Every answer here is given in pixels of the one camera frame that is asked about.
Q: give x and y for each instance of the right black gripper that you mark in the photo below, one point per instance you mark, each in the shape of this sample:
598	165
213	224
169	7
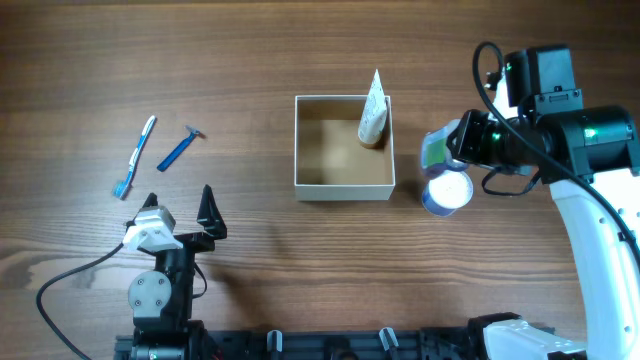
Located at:
465	146

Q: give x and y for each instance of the blue jar white lid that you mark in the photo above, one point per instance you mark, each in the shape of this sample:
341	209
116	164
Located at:
447	193

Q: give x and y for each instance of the white cream tube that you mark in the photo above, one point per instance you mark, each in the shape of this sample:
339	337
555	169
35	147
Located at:
374	115

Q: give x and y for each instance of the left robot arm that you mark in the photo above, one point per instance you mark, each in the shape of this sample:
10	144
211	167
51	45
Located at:
162	299

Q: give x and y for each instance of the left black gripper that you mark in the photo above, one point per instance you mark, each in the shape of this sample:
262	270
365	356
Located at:
209	219

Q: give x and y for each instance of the blue disposable razor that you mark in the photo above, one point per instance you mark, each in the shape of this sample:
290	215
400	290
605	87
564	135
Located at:
193	133

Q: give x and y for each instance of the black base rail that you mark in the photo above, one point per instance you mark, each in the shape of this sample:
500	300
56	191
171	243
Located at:
426	343

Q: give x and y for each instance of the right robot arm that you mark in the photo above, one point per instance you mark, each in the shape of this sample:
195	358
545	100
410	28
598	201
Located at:
534	123

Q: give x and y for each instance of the blue white toothbrush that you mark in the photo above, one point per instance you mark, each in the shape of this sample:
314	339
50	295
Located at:
122	188

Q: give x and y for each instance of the clear bottle green label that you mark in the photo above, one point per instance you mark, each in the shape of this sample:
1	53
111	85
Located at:
435	156

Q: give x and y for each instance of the white cardboard box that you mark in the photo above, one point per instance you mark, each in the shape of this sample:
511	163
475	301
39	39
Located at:
329	162

